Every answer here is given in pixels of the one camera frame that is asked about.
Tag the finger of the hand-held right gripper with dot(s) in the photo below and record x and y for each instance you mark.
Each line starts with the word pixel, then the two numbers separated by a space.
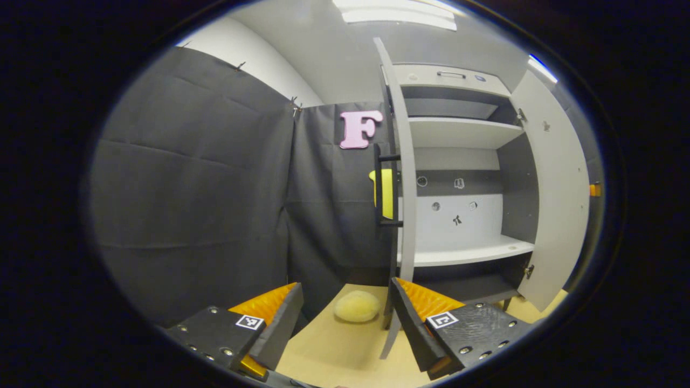
pixel 594 189

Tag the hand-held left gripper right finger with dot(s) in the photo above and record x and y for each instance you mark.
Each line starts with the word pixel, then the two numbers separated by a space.
pixel 412 328

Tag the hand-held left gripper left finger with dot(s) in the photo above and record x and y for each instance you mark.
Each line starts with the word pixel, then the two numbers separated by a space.
pixel 280 328

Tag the grey cabinet door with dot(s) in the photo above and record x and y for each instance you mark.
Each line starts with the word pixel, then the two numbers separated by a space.
pixel 560 188
pixel 407 161

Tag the grey cabinet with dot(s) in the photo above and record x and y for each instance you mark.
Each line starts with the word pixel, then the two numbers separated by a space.
pixel 458 132

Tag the grey cabinet drawer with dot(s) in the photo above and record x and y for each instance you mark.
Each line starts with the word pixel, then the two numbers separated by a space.
pixel 426 82

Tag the round yellow fluffy ball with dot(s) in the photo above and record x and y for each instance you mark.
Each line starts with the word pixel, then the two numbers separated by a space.
pixel 357 307

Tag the narrow ceiling light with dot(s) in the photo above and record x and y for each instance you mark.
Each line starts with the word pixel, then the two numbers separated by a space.
pixel 542 67

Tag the black backdrop cloth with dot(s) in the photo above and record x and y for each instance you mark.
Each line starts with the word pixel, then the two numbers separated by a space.
pixel 188 188

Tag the large ceiling light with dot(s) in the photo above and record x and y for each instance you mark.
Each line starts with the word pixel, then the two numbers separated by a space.
pixel 399 13

